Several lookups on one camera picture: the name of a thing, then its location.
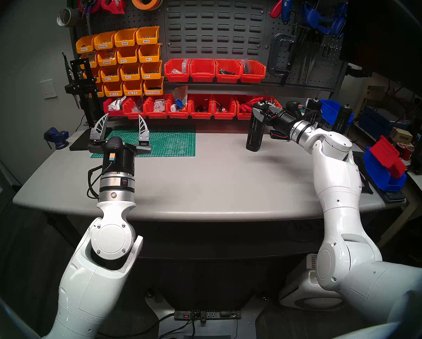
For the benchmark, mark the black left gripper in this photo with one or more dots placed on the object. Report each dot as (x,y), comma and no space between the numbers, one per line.
(124,165)

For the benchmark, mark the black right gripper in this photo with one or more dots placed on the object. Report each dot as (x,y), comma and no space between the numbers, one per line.
(285,124)

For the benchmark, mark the black cylindrical screwdriver set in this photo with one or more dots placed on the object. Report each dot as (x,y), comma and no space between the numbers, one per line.
(315,110)
(255,140)
(343,117)

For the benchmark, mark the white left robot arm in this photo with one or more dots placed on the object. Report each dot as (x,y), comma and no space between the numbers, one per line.
(112,236)

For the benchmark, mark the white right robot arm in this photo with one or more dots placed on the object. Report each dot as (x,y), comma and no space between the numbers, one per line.
(338,186)

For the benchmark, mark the black screwdriver stand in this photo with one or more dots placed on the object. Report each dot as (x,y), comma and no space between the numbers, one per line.
(80,142)

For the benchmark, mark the black pen electric screwdriver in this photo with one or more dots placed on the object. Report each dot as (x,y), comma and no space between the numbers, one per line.
(68,70)

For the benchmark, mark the red plastic parts bin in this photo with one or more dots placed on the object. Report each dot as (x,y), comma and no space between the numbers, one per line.
(256,77)
(172,77)
(200,115)
(158,115)
(202,75)
(112,113)
(225,115)
(182,114)
(228,78)
(241,116)
(131,113)
(277,101)

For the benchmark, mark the white parts bag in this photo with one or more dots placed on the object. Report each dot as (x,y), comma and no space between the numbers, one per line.
(116,104)

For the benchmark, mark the yellow bin labelled M2.5-6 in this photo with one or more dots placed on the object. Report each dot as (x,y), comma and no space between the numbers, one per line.
(112,90)

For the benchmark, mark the small clear plastic bag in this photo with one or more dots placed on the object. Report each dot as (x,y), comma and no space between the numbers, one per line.
(185,65)
(245,65)

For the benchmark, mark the clear bag of screws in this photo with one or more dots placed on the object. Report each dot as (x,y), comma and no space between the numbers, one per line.
(159,106)

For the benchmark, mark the yellow bin labelled M2.5-5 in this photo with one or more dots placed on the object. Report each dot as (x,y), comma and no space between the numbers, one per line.
(132,88)

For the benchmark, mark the yellow parts bin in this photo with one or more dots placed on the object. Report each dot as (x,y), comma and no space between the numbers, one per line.
(106,57)
(85,45)
(96,73)
(100,91)
(92,59)

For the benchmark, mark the grey metal C-clamp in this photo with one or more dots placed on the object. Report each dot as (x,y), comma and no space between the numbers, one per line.
(271,55)

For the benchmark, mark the green cutting mat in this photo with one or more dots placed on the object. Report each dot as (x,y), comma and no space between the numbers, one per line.
(179,144)

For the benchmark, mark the yellow bin labelled M4 HEX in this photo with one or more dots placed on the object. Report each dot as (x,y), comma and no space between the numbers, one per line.
(153,87)

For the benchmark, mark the white bottle blue cap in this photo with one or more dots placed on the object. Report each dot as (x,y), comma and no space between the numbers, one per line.
(174,108)

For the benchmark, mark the blue plastic bin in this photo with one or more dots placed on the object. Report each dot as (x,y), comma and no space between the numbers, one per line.
(329,107)

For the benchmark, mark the blue bench vise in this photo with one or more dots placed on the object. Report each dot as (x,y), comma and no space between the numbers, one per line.
(57,138)

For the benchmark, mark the yellow bin labelled M3-12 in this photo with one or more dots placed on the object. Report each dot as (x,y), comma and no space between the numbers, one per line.
(110,74)

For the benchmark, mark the yellow bin labelled M3-8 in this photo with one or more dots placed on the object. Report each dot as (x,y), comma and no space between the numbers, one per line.
(130,72)

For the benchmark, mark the yellow bin labelled M3-6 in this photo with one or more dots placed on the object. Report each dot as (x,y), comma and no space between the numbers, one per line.
(151,71)

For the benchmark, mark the tall clear plastic bag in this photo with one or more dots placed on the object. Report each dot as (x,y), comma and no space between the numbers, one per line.
(181,93)

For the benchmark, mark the yellow bin labelled M3-4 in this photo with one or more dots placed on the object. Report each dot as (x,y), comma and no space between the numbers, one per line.
(149,54)

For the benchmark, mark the yellow bin labelled M3X8 BAD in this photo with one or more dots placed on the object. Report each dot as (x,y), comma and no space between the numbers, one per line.
(105,41)

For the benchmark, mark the yellow bin labelled M3X6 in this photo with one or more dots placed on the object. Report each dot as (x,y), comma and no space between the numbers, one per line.
(147,38)

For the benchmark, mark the blue spring clamp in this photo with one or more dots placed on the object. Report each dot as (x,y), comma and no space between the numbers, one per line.
(338,24)
(311,17)

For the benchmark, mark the dark blue crate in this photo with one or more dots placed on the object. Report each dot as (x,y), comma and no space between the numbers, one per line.
(373,121)

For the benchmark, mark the blue stacked storage bins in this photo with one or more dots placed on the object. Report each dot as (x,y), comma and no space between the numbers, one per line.
(376,172)

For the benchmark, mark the small cardboard box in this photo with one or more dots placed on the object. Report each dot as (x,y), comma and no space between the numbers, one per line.
(401,135)

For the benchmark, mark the black monitor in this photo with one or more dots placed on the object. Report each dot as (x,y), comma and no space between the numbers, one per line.
(391,31)

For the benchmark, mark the black desktop device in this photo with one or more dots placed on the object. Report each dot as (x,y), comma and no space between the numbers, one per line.
(421,163)

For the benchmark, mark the white air purifier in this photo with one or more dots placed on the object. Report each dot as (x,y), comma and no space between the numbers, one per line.
(295,292)

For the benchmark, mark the black power strip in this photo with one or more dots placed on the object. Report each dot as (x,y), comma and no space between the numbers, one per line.
(211,314)

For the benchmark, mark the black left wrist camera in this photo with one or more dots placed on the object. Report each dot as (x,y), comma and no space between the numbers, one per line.
(114,146)

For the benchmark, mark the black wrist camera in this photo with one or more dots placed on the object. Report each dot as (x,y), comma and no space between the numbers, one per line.
(292,108)
(114,146)

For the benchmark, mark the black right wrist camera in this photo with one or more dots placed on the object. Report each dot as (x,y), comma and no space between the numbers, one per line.
(292,108)

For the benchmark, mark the white wall switch plate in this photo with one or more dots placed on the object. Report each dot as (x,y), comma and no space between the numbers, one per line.
(48,89)

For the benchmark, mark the dark grey tool wall panel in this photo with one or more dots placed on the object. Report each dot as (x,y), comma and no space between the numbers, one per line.
(211,10)

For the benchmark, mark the black flat frame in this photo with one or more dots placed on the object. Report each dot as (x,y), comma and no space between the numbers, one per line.
(368,191)

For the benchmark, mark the grey duct tape roll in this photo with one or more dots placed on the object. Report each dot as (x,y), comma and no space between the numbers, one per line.
(71,16)

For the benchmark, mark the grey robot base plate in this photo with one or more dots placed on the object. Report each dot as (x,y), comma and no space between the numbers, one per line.
(255,317)

